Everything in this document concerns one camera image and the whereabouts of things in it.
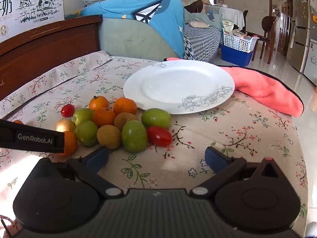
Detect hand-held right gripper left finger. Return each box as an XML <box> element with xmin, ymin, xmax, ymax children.
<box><xmin>37</xmin><ymin>146</ymin><xmax>124</xmax><ymax>199</ymax></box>

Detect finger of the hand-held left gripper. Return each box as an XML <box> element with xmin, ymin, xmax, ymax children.
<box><xmin>0</xmin><ymin>119</ymin><xmax>65</xmax><ymax>154</ymax></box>

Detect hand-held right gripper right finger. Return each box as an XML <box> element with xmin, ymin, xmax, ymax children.
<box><xmin>189</xmin><ymin>146</ymin><xmax>285</xmax><ymax>199</ymax></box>

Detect brown kiwi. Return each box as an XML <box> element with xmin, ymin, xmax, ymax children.
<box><xmin>56</xmin><ymin>119</ymin><xmax>76</xmax><ymax>134</ymax></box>
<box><xmin>96</xmin><ymin>125</ymin><xmax>122</xmax><ymax>150</ymax></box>
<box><xmin>114</xmin><ymin>112</ymin><xmax>138</xmax><ymax>131</ymax></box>

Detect green jujube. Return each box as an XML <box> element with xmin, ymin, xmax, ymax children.
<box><xmin>73</xmin><ymin>108</ymin><xmax>95</xmax><ymax>126</ymax></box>
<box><xmin>142</xmin><ymin>108</ymin><xmax>171</xmax><ymax>129</ymax></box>
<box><xmin>75</xmin><ymin>120</ymin><xmax>99</xmax><ymax>147</ymax></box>
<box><xmin>121</xmin><ymin>120</ymin><xmax>148</xmax><ymax>153</ymax></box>

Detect red cherry tomato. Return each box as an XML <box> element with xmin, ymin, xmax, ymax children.
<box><xmin>61</xmin><ymin>104</ymin><xmax>75</xmax><ymax>118</ymax></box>
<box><xmin>146</xmin><ymin>126</ymin><xmax>173</xmax><ymax>147</ymax></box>

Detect white floral plate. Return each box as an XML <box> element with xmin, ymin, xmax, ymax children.
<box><xmin>123</xmin><ymin>59</ymin><xmax>235</xmax><ymax>114</ymax></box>

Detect floral tablecloth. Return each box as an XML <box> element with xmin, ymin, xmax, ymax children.
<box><xmin>0</xmin><ymin>50</ymin><xmax>309</xmax><ymax>238</ymax></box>

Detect pink towel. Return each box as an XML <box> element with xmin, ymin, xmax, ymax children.
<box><xmin>163</xmin><ymin>58</ymin><xmax>304</xmax><ymax>117</ymax></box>

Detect brown wooden headboard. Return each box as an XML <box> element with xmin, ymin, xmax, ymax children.
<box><xmin>0</xmin><ymin>14</ymin><xmax>103</xmax><ymax>101</ymax></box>

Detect blue plastic bin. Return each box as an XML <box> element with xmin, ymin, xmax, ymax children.
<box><xmin>220</xmin><ymin>43</ymin><xmax>254</xmax><ymax>67</ymax></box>

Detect white plastic basket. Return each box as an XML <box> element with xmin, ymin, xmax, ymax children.
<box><xmin>221</xmin><ymin>27</ymin><xmax>259</xmax><ymax>53</ymax></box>

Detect checkered sofa cover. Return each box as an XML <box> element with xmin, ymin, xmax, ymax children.
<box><xmin>182</xmin><ymin>23</ymin><xmax>223</xmax><ymax>62</ymax></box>

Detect white bag with green print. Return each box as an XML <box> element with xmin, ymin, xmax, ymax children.
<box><xmin>221</xmin><ymin>17</ymin><xmax>236</xmax><ymax>34</ymax></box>

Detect white freezer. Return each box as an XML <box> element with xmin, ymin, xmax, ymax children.
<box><xmin>303</xmin><ymin>40</ymin><xmax>317</xmax><ymax>85</ymax></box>

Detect white cow print carton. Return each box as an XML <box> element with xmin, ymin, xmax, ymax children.
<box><xmin>0</xmin><ymin>0</ymin><xmax>65</xmax><ymax>44</ymax></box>

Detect dark wooden chair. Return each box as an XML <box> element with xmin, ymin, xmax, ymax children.
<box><xmin>258</xmin><ymin>15</ymin><xmax>276</xmax><ymax>63</ymax></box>

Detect table with white cloth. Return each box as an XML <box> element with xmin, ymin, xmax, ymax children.
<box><xmin>210</xmin><ymin>4</ymin><xmax>245</xmax><ymax>30</ymax></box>

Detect brown wooden door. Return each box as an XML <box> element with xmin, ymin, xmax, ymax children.
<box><xmin>269</xmin><ymin>0</ymin><xmax>294</xmax><ymax>56</ymax></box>

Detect silver refrigerator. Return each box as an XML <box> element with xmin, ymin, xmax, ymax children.
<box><xmin>291</xmin><ymin>0</ymin><xmax>314</xmax><ymax>73</ymax></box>

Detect blue printed blanket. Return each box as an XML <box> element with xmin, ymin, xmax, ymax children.
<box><xmin>79</xmin><ymin>0</ymin><xmax>186</xmax><ymax>59</ymax></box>

